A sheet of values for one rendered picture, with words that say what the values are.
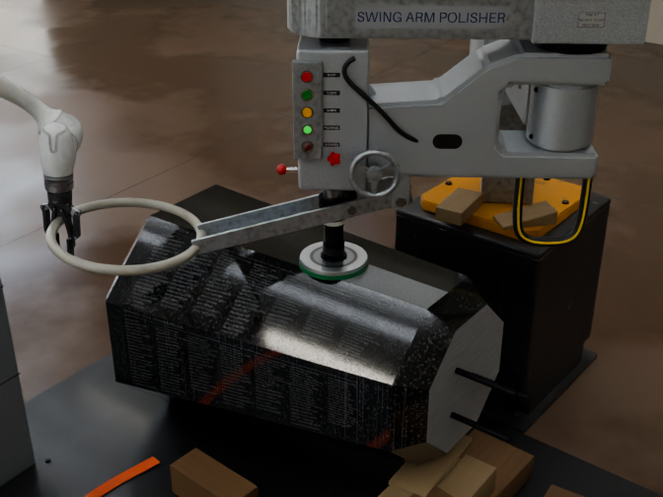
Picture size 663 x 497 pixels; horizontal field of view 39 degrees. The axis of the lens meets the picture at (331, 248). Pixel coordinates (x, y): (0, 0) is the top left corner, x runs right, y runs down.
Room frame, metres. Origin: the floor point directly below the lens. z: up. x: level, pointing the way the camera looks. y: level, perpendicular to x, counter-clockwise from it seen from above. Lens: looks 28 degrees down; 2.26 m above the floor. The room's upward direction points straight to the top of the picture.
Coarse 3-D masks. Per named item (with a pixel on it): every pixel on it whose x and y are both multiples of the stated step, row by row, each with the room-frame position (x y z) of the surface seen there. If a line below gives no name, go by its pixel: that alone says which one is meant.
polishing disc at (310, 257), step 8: (304, 248) 2.67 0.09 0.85; (312, 248) 2.67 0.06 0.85; (320, 248) 2.67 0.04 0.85; (344, 248) 2.67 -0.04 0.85; (352, 248) 2.67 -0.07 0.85; (360, 248) 2.67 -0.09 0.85; (304, 256) 2.62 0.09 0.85; (312, 256) 2.62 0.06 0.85; (320, 256) 2.62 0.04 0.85; (352, 256) 2.62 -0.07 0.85; (360, 256) 2.62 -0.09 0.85; (304, 264) 2.57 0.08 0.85; (312, 264) 2.57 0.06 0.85; (320, 264) 2.57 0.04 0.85; (328, 264) 2.57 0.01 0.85; (336, 264) 2.57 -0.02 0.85; (344, 264) 2.57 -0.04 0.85; (352, 264) 2.57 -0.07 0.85; (360, 264) 2.57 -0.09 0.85; (320, 272) 2.53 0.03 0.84; (328, 272) 2.52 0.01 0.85; (336, 272) 2.52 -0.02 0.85; (344, 272) 2.52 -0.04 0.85; (352, 272) 2.54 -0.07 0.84
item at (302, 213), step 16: (272, 208) 2.68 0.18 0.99; (288, 208) 2.68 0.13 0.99; (304, 208) 2.68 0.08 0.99; (320, 208) 2.57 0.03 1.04; (336, 208) 2.56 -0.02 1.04; (352, 208) 2.55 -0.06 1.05; (368, 208) 2.56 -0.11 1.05; (384, 208) 2.56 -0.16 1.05; (208, 224) 2.69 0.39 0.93; (224, 224) 2.68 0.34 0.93; (240, 224) 2.68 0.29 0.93; (256, 224) 2.58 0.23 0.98; (272, 224) 2.57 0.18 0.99; (288, 224) 2.57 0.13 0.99; (304, 224) 2.57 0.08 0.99; (320, 224) 2.57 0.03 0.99; (192, 240) 2.58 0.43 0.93; (208, 240) 2.58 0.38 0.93; (224, 240) 2.57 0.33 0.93; (240, 240) 2.57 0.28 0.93; (256, 240) 2.57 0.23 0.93
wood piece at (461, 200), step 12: (456, 192) 3.15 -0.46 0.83; (468, 192) 3.15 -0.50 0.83; (480, 192) 3.15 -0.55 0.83; (444, 204) 3.05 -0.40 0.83; (456, 204) 3.05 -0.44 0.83; (468, 204) 3.05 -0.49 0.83; (480, 204) 3.14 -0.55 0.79; (444, 216) 3.01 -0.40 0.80; (456, 216) 2.99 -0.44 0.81; (468, 216) 3.03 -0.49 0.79
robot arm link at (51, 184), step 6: (72, 174) 2.71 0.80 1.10; (48, 180) 2.67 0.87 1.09; (54, 180) 2.66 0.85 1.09; (60, 180) 2.67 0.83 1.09; (66, 180) 2.68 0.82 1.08; (72, 180) 2.70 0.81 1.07; (48, 186) 2.67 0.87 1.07; (54, 186) 2.67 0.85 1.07; (60, 186) 2.67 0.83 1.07; (66, 186) 2.68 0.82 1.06; (72, 186) 2.71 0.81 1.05; (54, 192) 2.67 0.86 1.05; (60, 192) 2.67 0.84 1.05
